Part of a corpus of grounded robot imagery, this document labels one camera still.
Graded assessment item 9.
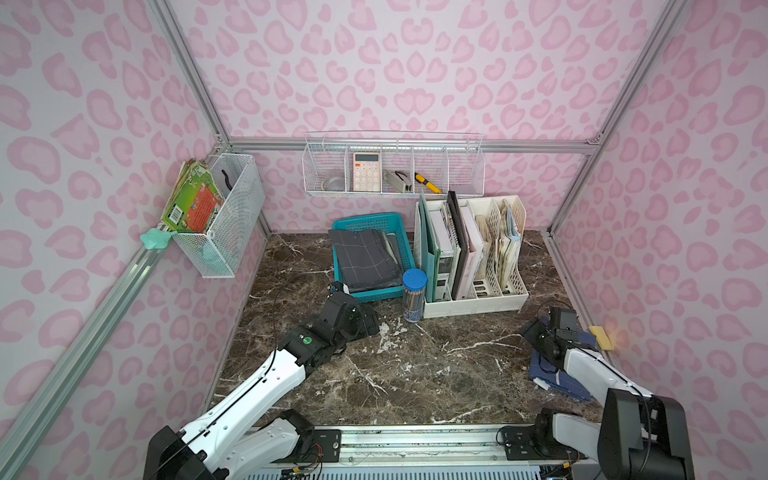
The pink white book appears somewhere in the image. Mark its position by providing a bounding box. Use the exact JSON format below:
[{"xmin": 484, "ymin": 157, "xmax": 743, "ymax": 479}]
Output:
[{"xmin": 460, "ymin": 205, "xmax": 484, "ymax": 300}]

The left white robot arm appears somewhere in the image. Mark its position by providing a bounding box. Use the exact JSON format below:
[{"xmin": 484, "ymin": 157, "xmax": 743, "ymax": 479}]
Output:
[{"xmin": 143, "ymin": 282, "xmax": 379, "ymax": 479}]

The clear tape roll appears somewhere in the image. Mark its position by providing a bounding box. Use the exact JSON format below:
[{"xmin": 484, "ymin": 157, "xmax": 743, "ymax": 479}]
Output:
[{"xmin": 322, "ymin": 175, "xmax": 346, "ymax": 192}]

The green folder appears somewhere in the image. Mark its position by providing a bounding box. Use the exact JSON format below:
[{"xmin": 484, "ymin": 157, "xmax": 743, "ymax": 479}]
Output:
[{"xmin": 414, "ymin": 194, "xmax": 436, "ymax": 303}]

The black folder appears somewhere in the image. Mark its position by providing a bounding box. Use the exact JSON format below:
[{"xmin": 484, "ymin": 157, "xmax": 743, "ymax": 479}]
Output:
[{"xmin": 447, "ymin": 190, "xmax": 469, "ymax": 301}]

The mint green wall hook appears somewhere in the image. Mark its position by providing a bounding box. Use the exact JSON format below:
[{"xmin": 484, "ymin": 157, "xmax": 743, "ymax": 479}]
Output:
[{"xmin": 140, "ymin": 228, "xmax": 176, "ymax": 250}]

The yellow utility knife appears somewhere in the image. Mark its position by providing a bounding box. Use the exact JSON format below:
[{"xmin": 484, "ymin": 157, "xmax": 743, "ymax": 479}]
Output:
[{"xmin": 414, "ymin": 172, "xmax": 442, "ymax": 194}]

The navy blue pillowcase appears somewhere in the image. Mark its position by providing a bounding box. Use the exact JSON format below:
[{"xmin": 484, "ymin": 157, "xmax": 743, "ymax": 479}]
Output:
[{"xmin": 528, "ymin": 350, "xmax": 592, "ymax": 402}]

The white desktop file organizer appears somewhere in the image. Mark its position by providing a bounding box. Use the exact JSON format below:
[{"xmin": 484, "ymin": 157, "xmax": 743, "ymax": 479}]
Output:
[{"xmin": 413, "ymin": 191, "xmax": 529, "ymax": 318}]

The yellow sponge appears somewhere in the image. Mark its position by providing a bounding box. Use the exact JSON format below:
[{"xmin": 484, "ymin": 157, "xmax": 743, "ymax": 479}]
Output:
[{"xmin": 589, "ymin": 325, "xmax": 614, "ymax": 351}]

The dark grey checked pillowcase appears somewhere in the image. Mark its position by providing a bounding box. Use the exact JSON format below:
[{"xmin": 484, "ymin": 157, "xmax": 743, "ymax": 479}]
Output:
[{"xmin": 329, "ymin": 229, "xmax": 403, "ymax": 293}]

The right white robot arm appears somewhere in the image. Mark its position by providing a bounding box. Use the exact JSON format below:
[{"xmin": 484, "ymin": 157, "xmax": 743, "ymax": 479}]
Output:
[{"xmin": 519, "ymin": 307, "xmax": 695, "ymax": 479}]

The blue lid pencil jar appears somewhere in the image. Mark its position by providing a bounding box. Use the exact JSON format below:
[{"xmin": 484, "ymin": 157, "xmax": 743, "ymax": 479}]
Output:
[{"xmin": 403, "ymin": 268, "xmax": 428, "ymax": 323}]

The white wire wall shelf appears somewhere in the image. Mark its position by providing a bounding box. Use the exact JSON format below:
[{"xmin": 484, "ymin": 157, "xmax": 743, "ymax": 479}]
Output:
[{"xmin": 302, "ymin": 130, "xmax": 485, "ymax": 199}]

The green red book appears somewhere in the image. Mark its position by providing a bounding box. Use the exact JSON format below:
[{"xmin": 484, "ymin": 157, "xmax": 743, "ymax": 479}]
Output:
[{"xmin": 161, "ymin": 159, "xmax": 225, "ymax": 233}]

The white mesh wall basket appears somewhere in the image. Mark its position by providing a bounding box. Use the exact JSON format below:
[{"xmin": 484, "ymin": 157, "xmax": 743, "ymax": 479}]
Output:
[{"xmin": 173, "ymin": 153, "xmax": 265, "ymax": 279}]

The grey stapler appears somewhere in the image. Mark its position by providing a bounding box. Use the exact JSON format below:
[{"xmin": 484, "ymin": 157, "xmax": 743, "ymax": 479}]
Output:
[{"xmin": 383, "ymin": 170, "xmax": 413, "ymax": 193}]

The white calculator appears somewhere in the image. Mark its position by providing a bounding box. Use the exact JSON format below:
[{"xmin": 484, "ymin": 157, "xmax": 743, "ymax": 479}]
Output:
[{"xmin": 352, "ymin": 151, "xmax": 382, "ymax": 193}]

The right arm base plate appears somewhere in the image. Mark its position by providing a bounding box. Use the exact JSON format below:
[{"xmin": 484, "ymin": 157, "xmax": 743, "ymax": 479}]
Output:
[{"xmin": 496, "ymin": 425, "xmax": 584, "ymax": 463}]

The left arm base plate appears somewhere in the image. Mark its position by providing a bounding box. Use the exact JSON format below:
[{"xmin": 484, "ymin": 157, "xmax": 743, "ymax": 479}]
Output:
[{"xmin": 272, "ymin": 428, "xmax": 342, "ymax": 465}]

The teal plastic basket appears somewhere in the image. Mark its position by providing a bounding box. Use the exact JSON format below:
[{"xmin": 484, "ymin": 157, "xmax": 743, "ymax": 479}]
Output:
[{"xmin": 328, "ymin": 212, "xmax": 415, "ymax": 303}]

